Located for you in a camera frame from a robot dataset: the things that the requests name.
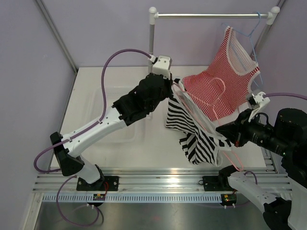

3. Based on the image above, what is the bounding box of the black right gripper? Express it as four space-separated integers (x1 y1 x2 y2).
217 107 293 155

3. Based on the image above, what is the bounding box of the pink wire hanger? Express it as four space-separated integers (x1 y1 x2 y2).
172 78 244 172

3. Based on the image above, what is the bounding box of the black white striped tank top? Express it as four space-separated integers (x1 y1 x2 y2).
165 85 232 167

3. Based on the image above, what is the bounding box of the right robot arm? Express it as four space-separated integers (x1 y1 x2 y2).
216 108 307 230

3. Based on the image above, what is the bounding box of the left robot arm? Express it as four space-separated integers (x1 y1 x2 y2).
50 73 173 191

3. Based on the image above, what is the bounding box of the red white striped tank top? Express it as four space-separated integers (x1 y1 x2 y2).
182 26 260 121

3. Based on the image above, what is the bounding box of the clear plastic basket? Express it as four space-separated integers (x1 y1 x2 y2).
83 86 146 144

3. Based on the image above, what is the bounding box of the silver white clothes rack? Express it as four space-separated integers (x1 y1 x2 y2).
149 6 281 61

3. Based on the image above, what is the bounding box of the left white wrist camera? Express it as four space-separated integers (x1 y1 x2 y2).
148 55 172 80

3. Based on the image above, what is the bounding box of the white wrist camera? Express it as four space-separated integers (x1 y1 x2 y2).
246 92 270 122
148 55 172 80

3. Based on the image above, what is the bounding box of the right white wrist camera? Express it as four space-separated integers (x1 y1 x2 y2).
246 92 270 122

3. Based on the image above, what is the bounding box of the blue wire hanger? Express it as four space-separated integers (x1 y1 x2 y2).
221 11 264 88

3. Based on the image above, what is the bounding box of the right aluminium frame post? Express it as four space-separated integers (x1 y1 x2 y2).
250 0 287 61

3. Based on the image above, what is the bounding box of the aluminium frame post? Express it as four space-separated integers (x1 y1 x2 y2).
250 0 287 61
34 0 79 75

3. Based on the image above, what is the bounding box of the white slotted cable duct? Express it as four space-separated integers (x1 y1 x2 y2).
43 193 222 203

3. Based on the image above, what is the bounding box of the left aluminium frame post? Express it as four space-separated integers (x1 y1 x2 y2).
34 0 79 75

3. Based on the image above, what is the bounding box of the aluminium mounting rail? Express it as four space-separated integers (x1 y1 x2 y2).
32 167 291 194

